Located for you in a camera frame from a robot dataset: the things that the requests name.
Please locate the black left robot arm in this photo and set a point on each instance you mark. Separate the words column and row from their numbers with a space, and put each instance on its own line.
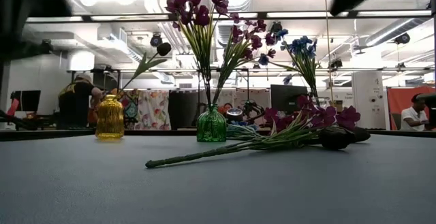
column 20, row 19

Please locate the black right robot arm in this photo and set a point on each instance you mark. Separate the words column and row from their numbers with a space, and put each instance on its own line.
column 427, row 111

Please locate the green glass vase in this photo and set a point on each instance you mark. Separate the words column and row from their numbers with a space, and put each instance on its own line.
column 211, row 125

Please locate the yellow glass vase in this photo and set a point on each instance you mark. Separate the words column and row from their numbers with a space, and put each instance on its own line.
column 109, row 118

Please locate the black ceiling spotlight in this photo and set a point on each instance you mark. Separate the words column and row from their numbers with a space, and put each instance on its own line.
column 156, row 40
column 45, row 46
column 402, row 38

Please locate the white cabinet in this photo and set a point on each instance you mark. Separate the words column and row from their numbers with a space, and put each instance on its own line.
column 369, row 94

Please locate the black computer monitor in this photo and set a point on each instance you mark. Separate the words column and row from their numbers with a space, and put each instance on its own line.
column 27, row 100
column 286, row 96

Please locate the person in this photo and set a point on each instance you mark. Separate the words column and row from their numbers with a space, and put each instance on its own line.
column 412, row 116
column 225, row 109
column 75, row 105

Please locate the small black round device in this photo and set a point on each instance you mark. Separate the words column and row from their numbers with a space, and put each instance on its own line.
column 234, row 115

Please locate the black partition panel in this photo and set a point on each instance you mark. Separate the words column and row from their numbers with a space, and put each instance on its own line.
column 182, row 110

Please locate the floral patterned cloth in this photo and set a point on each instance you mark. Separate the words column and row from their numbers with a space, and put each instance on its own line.
column 153, row 110

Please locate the black overhead light bar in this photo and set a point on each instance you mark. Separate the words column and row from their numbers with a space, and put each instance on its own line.
column 85, row 18

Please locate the black rig frame post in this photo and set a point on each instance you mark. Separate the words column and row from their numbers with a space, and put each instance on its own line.
column 434, row 47

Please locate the orange partition wall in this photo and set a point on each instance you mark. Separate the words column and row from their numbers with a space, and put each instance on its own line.
column 398, row 101

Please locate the black aluminium table frame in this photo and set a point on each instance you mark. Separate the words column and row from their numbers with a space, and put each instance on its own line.
column 51, row 133

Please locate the black diagonal frame strut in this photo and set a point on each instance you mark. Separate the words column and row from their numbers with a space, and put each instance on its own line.
column 17, row 122

